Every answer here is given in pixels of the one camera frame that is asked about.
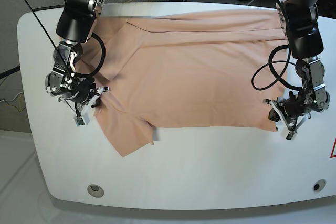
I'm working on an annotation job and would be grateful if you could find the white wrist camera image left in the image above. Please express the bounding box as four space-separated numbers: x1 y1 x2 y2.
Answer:
74 114 90 127

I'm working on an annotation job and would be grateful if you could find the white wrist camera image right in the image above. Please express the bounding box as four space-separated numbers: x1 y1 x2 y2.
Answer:
284 131 297 141

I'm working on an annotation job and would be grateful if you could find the peach T-shirt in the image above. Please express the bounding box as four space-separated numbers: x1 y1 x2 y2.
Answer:
95 9 287 156

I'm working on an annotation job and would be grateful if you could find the table grommet hole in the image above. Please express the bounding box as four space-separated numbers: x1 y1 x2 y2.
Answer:
313 179 326 192
87 184 104 198

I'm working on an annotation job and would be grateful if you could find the left table grommet hole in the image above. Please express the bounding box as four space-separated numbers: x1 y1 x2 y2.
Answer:
87 184 104 198

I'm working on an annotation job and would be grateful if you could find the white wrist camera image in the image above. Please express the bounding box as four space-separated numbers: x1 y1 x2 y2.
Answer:
74 114 90 127
284 131 297 141

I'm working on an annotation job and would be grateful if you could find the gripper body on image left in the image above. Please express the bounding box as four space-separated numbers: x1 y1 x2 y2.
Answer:
58 83 110 117

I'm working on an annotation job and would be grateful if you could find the white cable on floor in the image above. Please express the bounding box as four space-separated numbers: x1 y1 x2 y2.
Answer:
0 91 24 104

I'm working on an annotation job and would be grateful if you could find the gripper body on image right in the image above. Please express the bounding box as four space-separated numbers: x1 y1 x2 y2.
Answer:
263 91 311 132

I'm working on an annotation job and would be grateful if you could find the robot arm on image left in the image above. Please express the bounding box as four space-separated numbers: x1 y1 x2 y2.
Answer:
46 0 108 121

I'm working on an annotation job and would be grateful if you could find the red triangle sticker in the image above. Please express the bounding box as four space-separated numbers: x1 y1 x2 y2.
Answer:
330 140 336 158

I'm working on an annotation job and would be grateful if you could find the right table grommet hole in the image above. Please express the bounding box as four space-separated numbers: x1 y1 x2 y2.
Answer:
313 179 326 192

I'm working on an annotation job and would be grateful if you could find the yellow cable on floor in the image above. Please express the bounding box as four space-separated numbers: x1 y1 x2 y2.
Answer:
0 93 25 113

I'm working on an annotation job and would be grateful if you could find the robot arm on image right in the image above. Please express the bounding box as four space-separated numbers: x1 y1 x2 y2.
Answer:
262 0 330 140

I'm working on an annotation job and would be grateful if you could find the black bar at left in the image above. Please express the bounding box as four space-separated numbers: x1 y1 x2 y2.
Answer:
0 65 20 79

